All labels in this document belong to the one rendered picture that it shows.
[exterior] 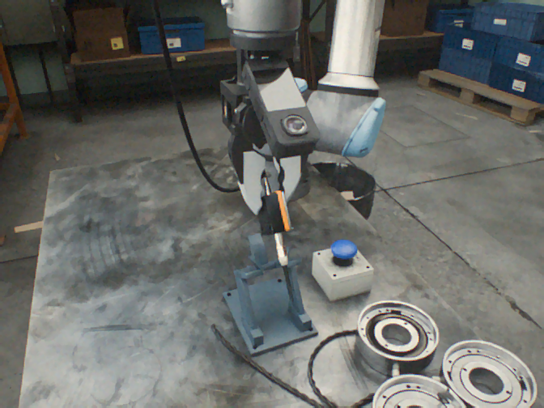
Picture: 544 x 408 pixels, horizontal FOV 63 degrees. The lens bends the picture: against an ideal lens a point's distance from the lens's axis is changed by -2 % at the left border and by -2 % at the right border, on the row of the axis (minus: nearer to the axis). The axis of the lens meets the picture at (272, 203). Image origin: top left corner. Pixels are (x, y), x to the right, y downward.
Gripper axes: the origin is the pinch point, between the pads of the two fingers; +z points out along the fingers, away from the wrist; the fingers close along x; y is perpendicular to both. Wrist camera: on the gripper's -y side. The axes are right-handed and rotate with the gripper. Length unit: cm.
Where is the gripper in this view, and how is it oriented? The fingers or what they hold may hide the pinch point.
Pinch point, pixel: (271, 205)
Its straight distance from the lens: 55.3
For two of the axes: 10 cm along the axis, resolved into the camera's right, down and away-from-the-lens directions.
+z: 0.0, 8.6, 5.2
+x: -9.2, 2.0, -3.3
